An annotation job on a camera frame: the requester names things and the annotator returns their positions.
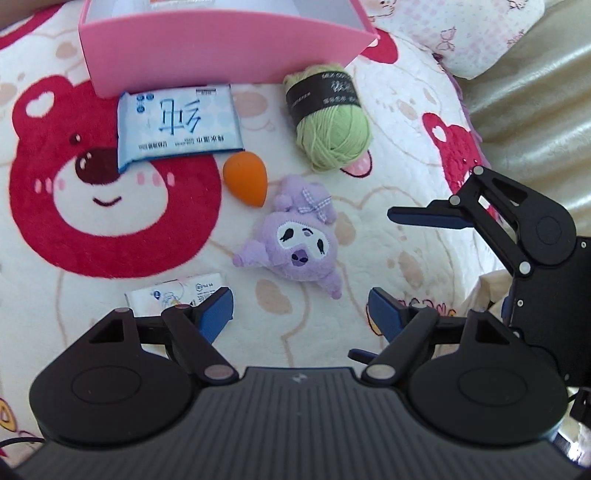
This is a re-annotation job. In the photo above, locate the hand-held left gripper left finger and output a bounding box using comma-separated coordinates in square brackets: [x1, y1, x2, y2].
[88, 286, 240, 387]

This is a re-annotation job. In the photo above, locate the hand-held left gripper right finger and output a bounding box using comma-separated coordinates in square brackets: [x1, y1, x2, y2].
[361, 286, 522, 386]

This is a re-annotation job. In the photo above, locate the small white tissue packet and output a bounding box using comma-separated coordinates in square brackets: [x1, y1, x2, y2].
[124, 271, 229, 319]

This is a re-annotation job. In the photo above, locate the purple plush toy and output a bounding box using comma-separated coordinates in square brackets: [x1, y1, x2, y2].
[232, 174, 343, 301]

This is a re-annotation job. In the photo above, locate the green yarn ball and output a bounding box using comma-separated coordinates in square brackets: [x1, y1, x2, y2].
[283, 62, 372, 174]

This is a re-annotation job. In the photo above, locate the orange makeup sponge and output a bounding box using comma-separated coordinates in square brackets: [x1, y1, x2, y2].
[222, 151, 269, 208]

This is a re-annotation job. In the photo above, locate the blue white wet wipes packet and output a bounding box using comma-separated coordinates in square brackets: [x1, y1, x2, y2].
[115, 83, 246, 175]

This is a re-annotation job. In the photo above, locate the pink cardboard box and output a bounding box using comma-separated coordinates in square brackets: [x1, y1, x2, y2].
[78, 0, 380, 99]

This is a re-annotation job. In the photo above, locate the beige satin cloth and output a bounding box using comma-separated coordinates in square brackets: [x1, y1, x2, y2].
[455, 0, 591, 185]

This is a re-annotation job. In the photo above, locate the bear printed blanket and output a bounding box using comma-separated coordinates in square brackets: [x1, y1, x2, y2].
[0, 0, 513, 467]

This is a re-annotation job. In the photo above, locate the pink checked pillow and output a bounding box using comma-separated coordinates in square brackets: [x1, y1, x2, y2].
[365, 0, 548, 80]

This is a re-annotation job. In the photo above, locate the black cable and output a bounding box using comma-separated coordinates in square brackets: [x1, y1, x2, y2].
[0, 436, 47, 449]

